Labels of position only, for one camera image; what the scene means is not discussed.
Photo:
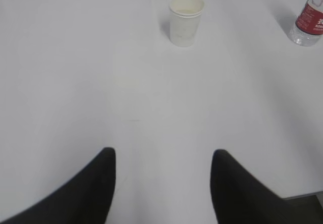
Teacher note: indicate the clear water bottle red label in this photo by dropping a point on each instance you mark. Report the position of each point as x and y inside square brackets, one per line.
[307, 30]

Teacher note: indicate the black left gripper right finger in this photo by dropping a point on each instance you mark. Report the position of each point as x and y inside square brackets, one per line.
[238, 197]

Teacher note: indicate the white paper cup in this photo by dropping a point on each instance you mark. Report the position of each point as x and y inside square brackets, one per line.
[184, 21]

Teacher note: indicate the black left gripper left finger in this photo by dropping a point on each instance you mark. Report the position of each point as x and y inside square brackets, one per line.
[86, 198]

